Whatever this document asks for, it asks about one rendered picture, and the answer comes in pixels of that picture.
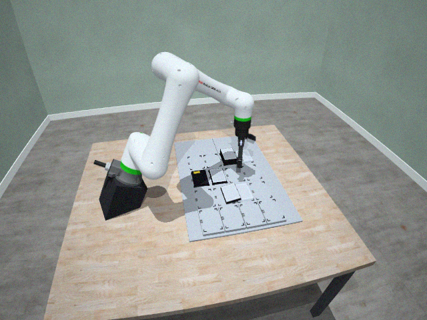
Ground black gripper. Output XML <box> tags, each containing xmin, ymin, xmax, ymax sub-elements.
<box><xmin>235</xmin><ymin>129</ymin><xmax>249</xmax><ymax>168</ymax></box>

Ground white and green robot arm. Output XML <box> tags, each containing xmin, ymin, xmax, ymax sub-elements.
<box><xmin>94</xmin><ymin>52</ymin><xmax>254</xmax><ymax>186</ymax></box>

